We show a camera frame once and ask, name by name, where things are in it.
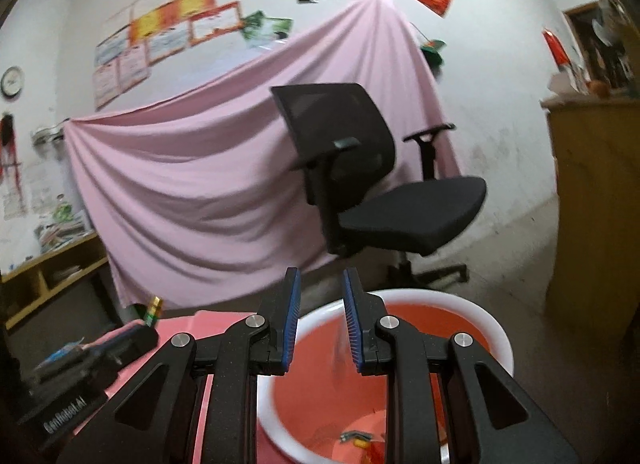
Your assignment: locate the red wall hanging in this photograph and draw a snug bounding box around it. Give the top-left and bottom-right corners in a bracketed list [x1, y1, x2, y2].
[0, 113, 25, 182]

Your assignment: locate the red basin with white rim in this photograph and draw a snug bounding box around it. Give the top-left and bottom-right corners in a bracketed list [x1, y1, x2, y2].
[257, 289, 516, 464]

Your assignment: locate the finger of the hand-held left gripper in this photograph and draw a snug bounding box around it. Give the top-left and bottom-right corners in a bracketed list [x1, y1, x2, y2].
[119, 326, 160, 366]

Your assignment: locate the green bottle with gold cap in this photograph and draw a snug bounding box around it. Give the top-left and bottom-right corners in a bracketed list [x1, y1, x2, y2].
[142, 295, 164, 330]

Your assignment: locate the round wall clock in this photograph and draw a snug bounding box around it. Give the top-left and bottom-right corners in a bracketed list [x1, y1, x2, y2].
[1, 65, 26, 98]

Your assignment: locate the white wall rack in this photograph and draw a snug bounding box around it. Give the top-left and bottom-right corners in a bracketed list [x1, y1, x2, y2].
[31, 119, 67, 146]

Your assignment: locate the wooden shelf unit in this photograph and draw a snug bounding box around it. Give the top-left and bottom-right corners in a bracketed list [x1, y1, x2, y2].
[0, 231, 123, 332]

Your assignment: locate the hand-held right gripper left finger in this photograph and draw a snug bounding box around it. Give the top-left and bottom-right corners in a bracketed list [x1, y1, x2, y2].
[75, 266, 303, 464]

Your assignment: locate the pink hanging sheet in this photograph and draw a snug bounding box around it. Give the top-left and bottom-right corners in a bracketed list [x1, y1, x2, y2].
[64, 0, 463, 312]

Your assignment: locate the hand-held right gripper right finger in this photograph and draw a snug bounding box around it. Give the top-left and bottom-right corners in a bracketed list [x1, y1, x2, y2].
[341, 268, 581, 464]

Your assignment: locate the wooden cabinet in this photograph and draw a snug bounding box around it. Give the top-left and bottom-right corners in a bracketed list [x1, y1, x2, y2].
[539, 94, 640, 342]

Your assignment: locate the green hanging ornament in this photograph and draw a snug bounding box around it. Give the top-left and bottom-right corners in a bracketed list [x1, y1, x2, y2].
[419, 38, 447, 69]

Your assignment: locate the stack of papers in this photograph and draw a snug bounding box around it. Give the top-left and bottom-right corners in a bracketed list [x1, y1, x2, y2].
[34, 191, 97, 255]

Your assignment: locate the row of wall certificates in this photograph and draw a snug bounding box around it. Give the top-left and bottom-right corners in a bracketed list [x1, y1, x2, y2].
[92, 0, 273, 111]

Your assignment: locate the black office chair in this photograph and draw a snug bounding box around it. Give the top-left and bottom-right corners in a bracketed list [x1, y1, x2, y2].
[270, 83, 488, 290]

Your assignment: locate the framed picture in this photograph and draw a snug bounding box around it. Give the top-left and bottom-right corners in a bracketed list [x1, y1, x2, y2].
[562, 1, 633, 92]

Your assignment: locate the green wall poster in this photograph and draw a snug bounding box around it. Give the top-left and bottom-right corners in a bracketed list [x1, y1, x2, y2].
[241, 10, 294, 49]

